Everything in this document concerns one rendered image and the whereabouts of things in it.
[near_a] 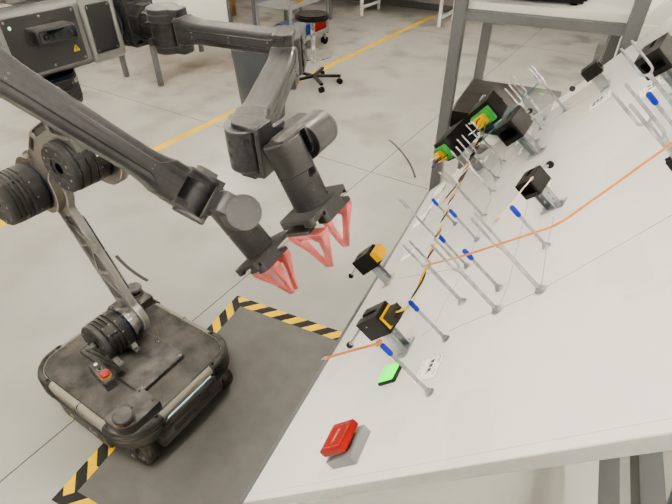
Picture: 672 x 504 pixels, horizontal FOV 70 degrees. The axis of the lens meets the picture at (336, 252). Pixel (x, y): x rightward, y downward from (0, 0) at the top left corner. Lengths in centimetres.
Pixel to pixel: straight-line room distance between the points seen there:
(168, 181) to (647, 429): 68
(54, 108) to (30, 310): 223
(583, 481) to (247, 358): 154
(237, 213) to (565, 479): 82
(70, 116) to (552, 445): 69
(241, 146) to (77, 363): 159
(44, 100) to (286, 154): 32
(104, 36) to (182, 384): 120
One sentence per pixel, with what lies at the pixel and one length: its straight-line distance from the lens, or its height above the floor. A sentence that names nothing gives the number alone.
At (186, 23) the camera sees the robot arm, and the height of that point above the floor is 147.
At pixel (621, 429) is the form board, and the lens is 48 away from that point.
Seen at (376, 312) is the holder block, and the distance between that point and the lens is 80.
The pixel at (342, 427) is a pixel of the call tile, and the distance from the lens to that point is 74.
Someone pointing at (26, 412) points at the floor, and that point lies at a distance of 245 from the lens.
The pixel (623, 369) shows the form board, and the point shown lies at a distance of 52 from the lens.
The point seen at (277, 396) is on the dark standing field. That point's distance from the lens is 214.
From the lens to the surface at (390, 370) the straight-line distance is 81.
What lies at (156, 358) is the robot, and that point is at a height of 26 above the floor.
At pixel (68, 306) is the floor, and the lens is 284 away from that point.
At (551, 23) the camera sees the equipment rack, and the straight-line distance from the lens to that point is 155.
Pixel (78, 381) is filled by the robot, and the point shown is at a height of 24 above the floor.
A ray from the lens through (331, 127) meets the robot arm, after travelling 75.
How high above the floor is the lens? 174
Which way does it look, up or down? 38 degrees down
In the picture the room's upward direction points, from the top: straight up
